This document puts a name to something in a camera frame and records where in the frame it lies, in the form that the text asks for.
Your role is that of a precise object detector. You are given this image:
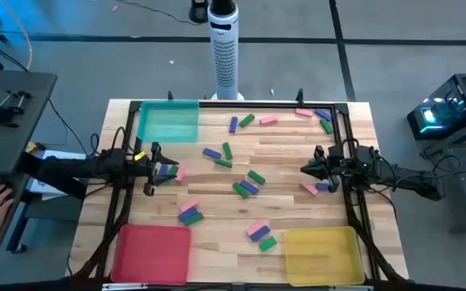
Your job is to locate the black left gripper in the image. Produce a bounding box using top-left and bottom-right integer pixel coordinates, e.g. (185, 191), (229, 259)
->
(143, 141), (180, 197)

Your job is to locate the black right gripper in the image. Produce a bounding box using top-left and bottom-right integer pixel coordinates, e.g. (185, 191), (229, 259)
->
(300, 145), (343, 193)

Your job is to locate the teal translucent plastic bin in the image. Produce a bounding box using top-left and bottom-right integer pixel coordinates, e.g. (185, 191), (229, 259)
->
(137, 99), (201, 144)

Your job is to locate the yellow translucent plastic bin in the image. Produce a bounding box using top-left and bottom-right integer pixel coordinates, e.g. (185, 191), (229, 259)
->
(283, 226), (366, 288)

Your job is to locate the red plastic bin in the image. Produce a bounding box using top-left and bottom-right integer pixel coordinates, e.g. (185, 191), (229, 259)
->
(110, 224), (193, 286)

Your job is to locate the white paper box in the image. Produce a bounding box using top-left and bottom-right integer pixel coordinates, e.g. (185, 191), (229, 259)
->
(28, 149), (88, 200)

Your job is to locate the white tower fan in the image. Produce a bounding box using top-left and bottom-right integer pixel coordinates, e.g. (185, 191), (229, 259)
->
(207, 0), (246, 102)

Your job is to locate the lit computer tower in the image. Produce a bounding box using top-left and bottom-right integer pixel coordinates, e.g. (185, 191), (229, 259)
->
(406, 72), (466, 141)

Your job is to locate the black side desk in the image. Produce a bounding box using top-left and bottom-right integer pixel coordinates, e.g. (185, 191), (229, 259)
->
(0, 70), (59, 175)

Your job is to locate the blue desk leg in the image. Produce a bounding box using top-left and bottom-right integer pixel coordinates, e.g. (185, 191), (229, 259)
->
(6, 201), (30, 254)

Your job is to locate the black floor stand base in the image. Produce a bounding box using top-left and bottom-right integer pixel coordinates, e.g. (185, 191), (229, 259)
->
(188, 0), (210, 24)

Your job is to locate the black clamp holder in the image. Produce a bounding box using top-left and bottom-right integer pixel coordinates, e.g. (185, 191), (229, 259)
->
(0, 90), (32, 129)

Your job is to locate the black desk cable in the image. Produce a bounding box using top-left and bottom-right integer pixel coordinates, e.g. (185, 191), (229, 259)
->
(49, 99), (89, 155)

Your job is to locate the black floor cable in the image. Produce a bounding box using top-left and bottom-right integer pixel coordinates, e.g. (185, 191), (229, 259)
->
(113, 0), (201, 26)

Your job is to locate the yellow-orange cable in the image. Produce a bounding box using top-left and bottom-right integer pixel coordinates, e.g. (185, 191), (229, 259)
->
(0, 0), (34, 70)

